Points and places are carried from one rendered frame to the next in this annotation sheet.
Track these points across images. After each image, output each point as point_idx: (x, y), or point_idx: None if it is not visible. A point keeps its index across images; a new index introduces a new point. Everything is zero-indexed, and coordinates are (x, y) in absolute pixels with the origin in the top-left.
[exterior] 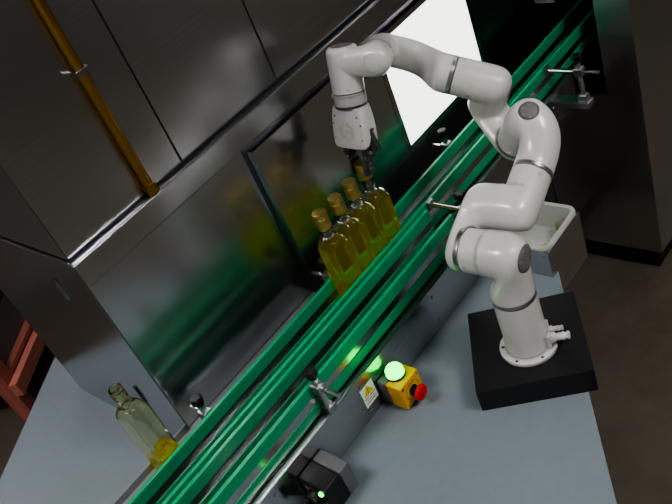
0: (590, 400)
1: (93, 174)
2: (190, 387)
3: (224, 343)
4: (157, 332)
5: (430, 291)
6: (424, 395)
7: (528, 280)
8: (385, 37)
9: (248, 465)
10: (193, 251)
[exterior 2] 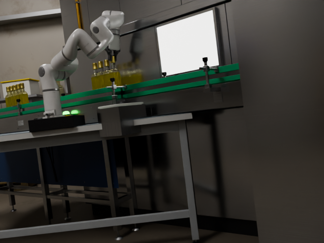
0: (26, 132)
1: (74, 28)
2: None
3: None
4: (74, 77)
5: (91, 104)
6: None
7: (42, 81)
8: (115, 11)
9: (38, 102)
10: (87, 62)
